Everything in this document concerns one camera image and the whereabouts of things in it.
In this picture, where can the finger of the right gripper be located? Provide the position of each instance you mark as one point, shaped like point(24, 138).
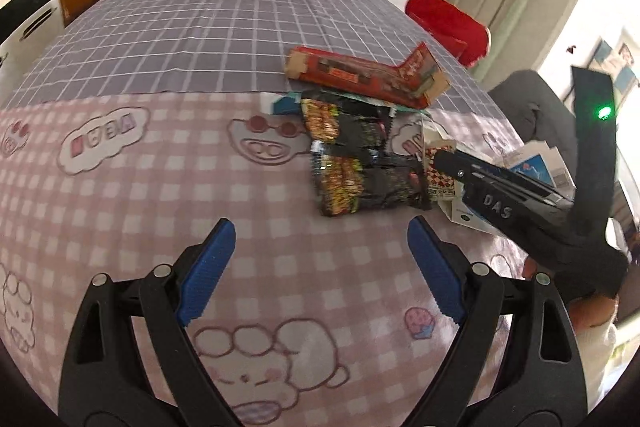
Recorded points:
point(486, 184)

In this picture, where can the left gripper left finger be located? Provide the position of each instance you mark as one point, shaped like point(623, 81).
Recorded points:
point(103, 380)

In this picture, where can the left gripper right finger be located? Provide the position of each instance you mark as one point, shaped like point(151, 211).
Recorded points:
point(540, 381)

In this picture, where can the blue white paper carton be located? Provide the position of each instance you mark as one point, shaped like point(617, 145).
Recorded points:
point(535, 169)

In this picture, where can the red snack box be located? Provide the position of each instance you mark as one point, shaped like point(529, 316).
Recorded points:
point(415, 83)

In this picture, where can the black snack wrapper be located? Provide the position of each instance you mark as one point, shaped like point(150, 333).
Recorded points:
point(350, 166)

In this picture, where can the person's right hand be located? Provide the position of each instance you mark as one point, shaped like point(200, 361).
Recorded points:
point(592, 312)

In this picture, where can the grey jacket on chair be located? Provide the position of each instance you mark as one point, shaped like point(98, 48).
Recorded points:
point(537, 114)

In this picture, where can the pink checkered tablecloth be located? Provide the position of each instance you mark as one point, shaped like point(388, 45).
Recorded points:
point(316, 321)

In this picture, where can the purple grid tablecloth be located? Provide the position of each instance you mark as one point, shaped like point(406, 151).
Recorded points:
point(148, 46)

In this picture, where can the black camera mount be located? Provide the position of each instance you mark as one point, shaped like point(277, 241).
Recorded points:
point(595, 126)

